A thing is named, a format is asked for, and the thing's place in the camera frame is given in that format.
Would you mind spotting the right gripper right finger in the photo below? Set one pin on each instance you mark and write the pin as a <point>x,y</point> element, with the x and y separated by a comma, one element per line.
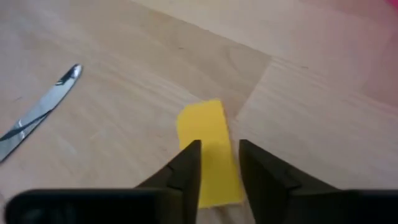
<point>267,193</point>

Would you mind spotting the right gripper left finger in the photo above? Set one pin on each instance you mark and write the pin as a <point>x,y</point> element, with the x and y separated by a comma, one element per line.
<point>186,186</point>

